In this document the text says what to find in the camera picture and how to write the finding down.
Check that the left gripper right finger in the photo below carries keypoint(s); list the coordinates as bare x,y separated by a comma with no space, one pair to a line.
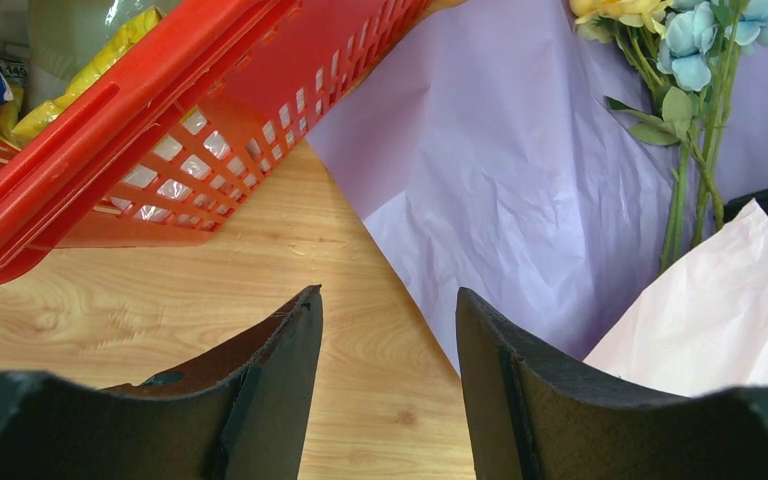
534,412

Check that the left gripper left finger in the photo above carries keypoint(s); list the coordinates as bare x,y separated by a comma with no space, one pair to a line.
237,411

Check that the pink wrapping paper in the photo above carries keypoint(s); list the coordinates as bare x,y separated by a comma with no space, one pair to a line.
702,326

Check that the blue artificial flower stem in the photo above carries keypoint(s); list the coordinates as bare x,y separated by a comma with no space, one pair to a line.
701,52

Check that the purple wrapping paper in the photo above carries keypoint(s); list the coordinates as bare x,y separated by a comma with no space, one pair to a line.
480,153

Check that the yellow artificial flower stem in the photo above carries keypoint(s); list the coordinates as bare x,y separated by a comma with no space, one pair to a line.
636,28

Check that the red plastic shopping basket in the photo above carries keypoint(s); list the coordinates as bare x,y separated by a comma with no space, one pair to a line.
166,146

